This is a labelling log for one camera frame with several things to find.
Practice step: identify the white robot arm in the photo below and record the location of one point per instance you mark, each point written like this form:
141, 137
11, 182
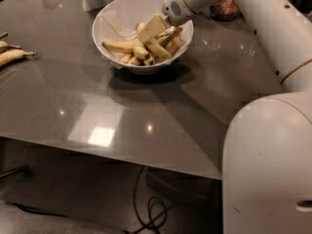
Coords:
267, 150

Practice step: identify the white bowl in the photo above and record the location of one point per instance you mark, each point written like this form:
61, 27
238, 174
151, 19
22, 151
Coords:
131, 13

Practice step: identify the lower banana on table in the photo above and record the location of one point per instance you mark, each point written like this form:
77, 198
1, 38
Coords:
13, 55

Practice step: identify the left banana in bowl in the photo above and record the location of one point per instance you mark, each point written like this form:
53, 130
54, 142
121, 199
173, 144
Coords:
124, 47

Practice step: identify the glass jar with metal lid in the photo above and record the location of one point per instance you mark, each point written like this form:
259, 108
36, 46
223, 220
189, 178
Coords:
225, 10

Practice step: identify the middle banana on table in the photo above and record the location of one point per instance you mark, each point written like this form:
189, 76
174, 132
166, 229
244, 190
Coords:
4, 46

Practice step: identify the banana on table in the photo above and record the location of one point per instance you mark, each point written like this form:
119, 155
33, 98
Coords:
13, 55
4, 46

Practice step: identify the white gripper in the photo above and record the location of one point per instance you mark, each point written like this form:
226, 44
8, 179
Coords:
175, 11

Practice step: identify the greenish banana in bowl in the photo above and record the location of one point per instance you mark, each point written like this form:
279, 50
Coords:
165, 38

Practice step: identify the paper liner in bowl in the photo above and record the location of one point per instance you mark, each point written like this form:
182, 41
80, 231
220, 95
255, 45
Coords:
110, 28

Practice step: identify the right banana with stem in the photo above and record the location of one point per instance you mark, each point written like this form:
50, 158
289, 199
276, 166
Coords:
174, 44

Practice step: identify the small bananas at bowl bottom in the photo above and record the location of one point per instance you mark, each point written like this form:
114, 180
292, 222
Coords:
132, 59

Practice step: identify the short middle banana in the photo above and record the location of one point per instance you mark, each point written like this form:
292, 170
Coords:
141, 53

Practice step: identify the long banana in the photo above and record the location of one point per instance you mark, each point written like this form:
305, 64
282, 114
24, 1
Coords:
151, 44

